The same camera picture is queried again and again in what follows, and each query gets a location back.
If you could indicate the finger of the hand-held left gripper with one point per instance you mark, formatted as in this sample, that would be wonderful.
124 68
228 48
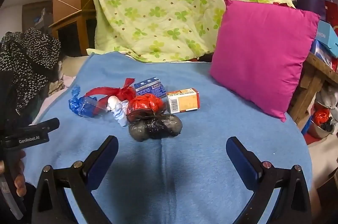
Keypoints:
46 125

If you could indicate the white plastic bag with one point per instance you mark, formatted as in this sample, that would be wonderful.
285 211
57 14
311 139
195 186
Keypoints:
328 97

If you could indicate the blue blanket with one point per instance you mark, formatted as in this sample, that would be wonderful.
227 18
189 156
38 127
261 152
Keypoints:
200 150

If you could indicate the blue white packet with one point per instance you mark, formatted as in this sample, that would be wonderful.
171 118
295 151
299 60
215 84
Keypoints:
320 53

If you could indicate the light blue cardboard box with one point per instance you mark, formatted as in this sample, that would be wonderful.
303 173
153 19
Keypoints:
327 36

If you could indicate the small red plastic bag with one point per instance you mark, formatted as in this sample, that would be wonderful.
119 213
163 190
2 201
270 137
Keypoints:
144 104

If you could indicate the light blue face mask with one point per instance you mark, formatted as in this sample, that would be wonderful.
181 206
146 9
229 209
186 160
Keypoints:
121 114

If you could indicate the pink pillow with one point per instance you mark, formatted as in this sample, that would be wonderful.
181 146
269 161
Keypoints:
258 55

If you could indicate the black plastic bag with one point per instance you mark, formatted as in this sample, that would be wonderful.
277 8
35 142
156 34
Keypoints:
155 127

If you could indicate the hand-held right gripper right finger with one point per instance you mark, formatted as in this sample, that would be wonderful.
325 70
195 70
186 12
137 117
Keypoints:
241 162

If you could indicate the blue toothpaste box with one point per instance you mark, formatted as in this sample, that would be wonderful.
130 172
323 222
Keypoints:
150 86

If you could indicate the red cardboard box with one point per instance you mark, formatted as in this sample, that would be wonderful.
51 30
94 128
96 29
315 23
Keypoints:
331 13

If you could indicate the person's left hand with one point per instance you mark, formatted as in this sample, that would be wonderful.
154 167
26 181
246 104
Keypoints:
20 181

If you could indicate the orange medicine box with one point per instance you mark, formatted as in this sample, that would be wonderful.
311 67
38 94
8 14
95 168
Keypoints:
184 101

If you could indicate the red floor mat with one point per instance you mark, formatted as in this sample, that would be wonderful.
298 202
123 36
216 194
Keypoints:
309 139

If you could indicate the black white dotted cloth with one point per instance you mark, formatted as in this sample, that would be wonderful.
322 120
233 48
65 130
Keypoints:
26 60

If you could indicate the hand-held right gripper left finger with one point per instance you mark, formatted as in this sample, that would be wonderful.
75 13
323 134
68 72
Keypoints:
102 162

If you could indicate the beige cloth pile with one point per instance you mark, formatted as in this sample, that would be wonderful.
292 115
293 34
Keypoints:
68 73

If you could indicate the orange-red plastic bag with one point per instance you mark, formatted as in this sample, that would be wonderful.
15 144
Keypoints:
320 116

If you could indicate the wooden bench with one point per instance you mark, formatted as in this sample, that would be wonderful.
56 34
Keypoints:
303 86

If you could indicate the metal basin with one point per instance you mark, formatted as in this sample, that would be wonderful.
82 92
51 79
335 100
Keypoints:
315 132

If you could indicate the red ribbon bow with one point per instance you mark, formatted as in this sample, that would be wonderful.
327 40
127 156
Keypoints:
126 93

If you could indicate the crumpled black bag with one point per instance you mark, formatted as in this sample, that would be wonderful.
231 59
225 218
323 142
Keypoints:
327 126

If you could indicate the blue plastic wrapper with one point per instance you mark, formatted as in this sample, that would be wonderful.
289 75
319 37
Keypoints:
84 108

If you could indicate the shiny red bag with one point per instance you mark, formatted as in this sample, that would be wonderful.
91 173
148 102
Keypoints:
281 4

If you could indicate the green clover quilt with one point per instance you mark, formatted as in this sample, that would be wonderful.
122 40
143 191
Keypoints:
163 2

